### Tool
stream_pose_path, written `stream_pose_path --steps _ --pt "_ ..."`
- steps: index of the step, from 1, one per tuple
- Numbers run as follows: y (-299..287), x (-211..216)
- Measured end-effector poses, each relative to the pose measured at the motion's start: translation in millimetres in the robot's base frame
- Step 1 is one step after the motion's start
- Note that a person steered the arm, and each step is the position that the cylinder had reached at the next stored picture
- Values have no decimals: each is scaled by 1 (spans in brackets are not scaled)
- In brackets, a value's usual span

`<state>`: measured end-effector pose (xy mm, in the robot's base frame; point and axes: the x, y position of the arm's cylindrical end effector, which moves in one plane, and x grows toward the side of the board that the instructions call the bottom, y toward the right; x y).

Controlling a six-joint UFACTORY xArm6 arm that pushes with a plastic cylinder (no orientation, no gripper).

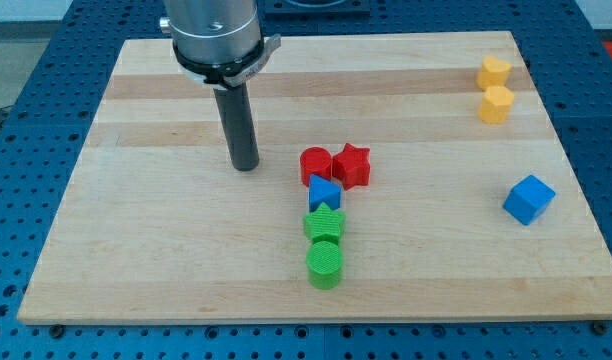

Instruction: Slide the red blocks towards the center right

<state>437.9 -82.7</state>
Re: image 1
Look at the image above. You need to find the blue triangle block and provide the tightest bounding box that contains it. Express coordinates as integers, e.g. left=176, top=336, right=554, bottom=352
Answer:
left=308, top=174, right=342, bottom=212

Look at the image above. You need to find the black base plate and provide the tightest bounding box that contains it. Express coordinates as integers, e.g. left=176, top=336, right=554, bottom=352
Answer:
left=259, top=0, right=372, bottom=16

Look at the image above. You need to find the black clamp ring mount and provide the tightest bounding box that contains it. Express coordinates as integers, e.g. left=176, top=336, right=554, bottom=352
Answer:
left=173, top=34, right=281, bottom=90

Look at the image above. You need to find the wooden board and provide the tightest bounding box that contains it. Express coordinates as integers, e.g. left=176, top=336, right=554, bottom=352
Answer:
left=18, top=31, right=612, bottom=325

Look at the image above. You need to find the yellow hexagon block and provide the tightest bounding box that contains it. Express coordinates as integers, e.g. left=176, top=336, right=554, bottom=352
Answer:
left=478, top=86, right=515, bottom=124

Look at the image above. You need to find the green star block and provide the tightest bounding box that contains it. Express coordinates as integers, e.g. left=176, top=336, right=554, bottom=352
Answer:
left=303, top=203, right=346, bottom=245

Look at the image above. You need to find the red cylinder block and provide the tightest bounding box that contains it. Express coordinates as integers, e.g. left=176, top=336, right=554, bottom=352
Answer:
left=300, top=147, right=332, bottom=187

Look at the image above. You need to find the green cylinder block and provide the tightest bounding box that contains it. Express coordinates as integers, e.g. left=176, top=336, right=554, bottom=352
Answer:
left=306, top=241, right=344, bottom=290

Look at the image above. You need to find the red star block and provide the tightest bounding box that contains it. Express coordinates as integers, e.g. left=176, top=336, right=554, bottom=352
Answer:
left=332, top=143, right=371, bottom=190

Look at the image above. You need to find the blue cube block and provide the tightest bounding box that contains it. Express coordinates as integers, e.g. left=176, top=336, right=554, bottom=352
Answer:
left=502, top=175, right=556, bottom=226

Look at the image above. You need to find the yellow heart block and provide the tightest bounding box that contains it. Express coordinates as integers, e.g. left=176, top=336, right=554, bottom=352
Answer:
left=476, top=55, right=513, bottom=91

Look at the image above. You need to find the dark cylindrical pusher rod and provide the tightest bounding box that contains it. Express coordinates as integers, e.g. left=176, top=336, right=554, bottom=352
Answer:
left=214, top=85, right=259, bottom=172

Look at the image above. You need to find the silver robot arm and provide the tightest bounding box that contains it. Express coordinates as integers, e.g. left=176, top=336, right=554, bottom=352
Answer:
left=159, top=0, right=281, bottom=171

